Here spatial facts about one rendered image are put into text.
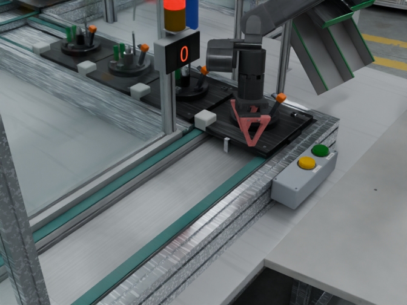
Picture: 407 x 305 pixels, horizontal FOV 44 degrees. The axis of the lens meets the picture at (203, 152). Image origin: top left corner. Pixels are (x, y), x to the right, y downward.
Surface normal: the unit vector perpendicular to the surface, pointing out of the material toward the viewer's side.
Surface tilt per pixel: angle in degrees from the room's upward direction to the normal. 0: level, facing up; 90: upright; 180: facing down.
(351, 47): 45
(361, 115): 0
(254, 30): 65
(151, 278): 0
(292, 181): 0
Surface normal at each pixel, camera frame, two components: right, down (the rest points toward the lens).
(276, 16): -0.11, 0.22
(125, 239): 0.01, -0.82
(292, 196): -0.63, 0.44
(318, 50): 0.47, -0.26
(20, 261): 0.77, 0.37
